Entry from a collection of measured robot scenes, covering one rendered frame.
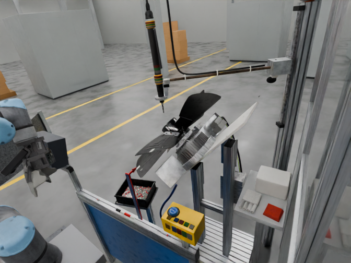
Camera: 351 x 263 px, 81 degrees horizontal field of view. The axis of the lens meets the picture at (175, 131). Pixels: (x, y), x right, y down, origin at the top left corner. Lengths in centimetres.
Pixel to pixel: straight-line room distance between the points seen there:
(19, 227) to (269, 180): 113
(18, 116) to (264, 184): 119
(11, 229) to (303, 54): 138
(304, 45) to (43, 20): 661
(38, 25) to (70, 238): 641
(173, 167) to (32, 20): 627
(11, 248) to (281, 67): 130
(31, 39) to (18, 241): 636
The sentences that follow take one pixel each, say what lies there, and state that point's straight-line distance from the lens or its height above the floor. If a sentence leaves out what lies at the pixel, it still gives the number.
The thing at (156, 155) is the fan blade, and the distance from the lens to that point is 128.
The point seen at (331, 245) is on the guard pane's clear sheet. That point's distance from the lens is 43.
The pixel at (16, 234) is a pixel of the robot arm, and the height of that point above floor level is 126.
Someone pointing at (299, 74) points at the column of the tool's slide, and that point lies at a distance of 125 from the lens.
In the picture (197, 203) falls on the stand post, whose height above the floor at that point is 58.
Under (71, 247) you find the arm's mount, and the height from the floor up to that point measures 104.
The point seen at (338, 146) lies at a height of 159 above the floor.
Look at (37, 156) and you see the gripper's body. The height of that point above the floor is 142.
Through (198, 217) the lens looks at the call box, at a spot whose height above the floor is 107.
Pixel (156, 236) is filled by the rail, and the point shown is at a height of 84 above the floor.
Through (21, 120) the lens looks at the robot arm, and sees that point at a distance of 91.
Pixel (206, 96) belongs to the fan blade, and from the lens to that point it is 109.
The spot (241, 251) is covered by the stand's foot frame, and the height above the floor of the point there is 8.
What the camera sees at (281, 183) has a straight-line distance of 127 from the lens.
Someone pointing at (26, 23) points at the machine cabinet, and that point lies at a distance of 699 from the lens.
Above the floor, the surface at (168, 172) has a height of 100.
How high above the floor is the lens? 181
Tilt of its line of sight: 29 degrees down
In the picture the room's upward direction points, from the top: 7 degrees counter-clockwise
